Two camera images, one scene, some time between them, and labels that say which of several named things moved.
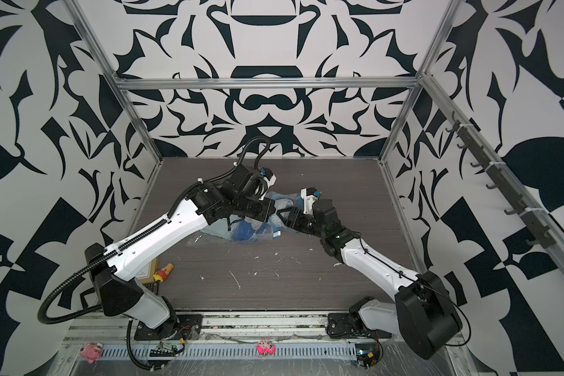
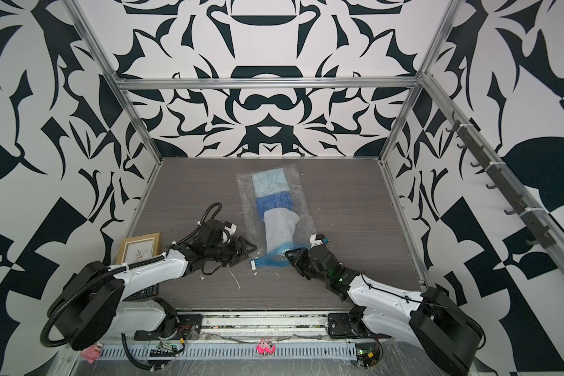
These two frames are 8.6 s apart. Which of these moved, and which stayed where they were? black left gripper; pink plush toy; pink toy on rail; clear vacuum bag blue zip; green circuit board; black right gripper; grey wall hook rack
Moved: clear vacuum bag blue zip; black right gripper; black left gripper
Stayed: pink plush toy; green circuit board; grey wall hook rack; pink toy on rail
